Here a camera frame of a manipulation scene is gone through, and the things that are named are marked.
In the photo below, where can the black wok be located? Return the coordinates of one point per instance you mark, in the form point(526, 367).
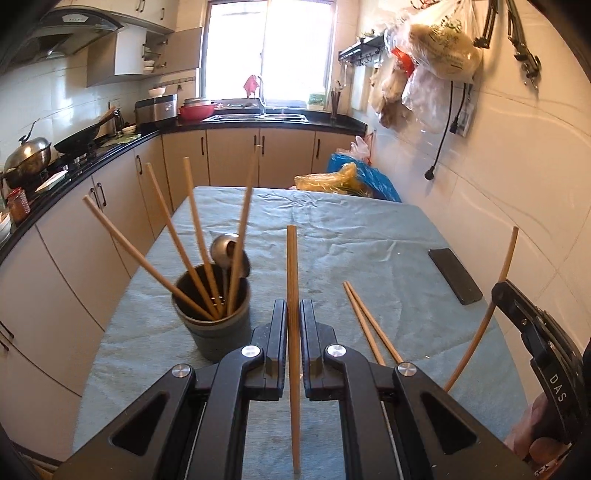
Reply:
point(76, 141)

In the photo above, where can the black smartphone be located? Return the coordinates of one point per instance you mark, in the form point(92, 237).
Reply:
point(455, 277)

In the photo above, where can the steel countertop appliance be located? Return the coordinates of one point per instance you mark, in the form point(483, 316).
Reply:
point(157, 110)

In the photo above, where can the green box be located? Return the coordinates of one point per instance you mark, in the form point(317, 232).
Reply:
point(316, 101)

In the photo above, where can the chrome faucet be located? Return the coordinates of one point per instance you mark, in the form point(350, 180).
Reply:
point(262, 101)

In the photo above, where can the open wall cabinet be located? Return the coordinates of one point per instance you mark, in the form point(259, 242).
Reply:
point(129, 55)

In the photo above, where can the blue plastic bag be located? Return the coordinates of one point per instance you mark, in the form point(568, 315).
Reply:
point(378, 182)

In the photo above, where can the red jar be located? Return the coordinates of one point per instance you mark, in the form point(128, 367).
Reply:
point(18, 205)

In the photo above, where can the black hanging tool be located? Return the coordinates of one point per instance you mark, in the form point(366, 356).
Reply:
point(487, 27)

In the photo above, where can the wooden chopstick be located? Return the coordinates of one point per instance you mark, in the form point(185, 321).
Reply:
point(364, 325)
point(138, 251)
point(376, 323)
point(196, 221)
point(244, 217)
point(171, 221)
point(293, 267)
point(510, 254)

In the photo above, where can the hanging brownish bag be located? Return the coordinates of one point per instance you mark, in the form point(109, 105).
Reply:
point(388, 101)

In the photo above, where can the metal hanging tongs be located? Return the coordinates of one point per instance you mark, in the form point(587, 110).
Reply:
point(524, 50)

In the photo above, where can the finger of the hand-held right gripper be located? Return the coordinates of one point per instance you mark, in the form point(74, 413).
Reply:
point(519, 309)

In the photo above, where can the beige window base cabinets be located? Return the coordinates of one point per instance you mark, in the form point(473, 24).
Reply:
point(277, 157)

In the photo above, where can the red cloth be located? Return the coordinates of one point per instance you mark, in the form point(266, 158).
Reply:
point(251, 85)

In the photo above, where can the grey utensil holder cup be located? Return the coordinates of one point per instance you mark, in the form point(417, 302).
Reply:
point(217, 337)

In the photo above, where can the black wall rack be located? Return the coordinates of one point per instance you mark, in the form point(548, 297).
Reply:
point(360, 50)

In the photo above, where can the hanging clear plastic bag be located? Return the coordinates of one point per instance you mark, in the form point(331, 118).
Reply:
point(443, 46)

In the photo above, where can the metal spoon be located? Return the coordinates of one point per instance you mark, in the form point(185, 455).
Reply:
point(224, 249)

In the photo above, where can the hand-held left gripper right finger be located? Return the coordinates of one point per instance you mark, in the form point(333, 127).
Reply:
point(308, 360)

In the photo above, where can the light blue tablecloth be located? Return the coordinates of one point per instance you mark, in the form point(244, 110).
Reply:
point(346, 230)

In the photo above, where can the white tray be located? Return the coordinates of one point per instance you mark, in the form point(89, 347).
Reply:
point(51, 181)

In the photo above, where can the kitchen window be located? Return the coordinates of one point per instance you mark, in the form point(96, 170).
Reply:
point(277, 46)

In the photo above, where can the hanging white plastic bag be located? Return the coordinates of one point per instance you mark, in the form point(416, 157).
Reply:
point(427, 101)

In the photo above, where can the person's right hand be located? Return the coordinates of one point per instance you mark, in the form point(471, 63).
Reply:
point(538, 434)

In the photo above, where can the steel pot with lid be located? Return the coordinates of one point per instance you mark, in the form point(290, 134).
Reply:
point(27, 159)

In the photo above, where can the black countertop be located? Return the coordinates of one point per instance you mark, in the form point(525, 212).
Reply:
point(277, 125)

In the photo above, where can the steel double sink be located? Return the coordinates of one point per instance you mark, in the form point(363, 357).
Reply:
point(240, 117)

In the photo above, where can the beige side base cabinets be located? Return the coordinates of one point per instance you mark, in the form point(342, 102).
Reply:
point(69, 258)

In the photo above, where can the white upper cabinets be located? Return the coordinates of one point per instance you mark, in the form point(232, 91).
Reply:
point(152, 9)

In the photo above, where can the dark chopstick holder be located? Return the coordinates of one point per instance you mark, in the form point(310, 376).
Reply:
point(334, 108)

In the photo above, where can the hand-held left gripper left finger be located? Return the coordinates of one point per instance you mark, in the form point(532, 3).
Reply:
point(279, 360)

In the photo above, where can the gas stove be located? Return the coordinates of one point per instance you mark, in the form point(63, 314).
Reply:
point(78, 159)

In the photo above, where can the glass range hood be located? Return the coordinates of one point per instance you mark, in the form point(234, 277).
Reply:
point(69, 27)

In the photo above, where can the small white bowl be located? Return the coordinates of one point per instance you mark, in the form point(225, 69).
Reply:
point(4, 228)

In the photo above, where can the yellow plastic bag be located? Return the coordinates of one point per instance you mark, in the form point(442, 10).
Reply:
point(323, 182)

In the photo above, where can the red pot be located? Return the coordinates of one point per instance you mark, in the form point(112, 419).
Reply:
point(196, 111)

